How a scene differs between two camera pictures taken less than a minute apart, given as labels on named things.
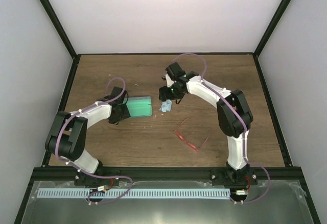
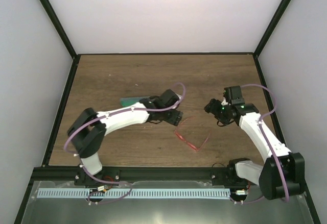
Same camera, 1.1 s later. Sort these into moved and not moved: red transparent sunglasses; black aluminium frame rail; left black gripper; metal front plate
Moved: left black gripper
Not moved: metal front plate; black aluminium frame rail; red transparent sunglasses
